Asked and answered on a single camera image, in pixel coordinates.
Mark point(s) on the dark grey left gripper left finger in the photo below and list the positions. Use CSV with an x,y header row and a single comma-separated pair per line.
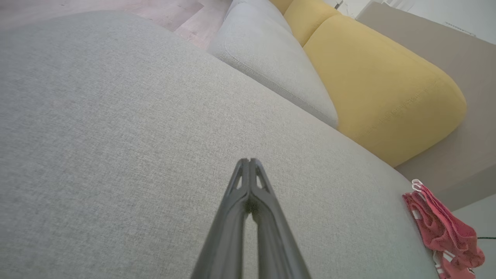
x,y
224,248

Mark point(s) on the large yellow sofa back cushion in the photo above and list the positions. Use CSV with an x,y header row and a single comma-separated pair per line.
x,y
379,89

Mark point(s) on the grey sofa seat cushion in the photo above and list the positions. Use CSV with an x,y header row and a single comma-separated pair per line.
x,y
271,58
263,7

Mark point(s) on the red jersey with white trim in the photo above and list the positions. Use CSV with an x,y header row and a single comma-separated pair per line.
x,y
416,201

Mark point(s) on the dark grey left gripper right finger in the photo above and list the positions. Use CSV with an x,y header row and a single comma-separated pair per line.
x,y
277,252

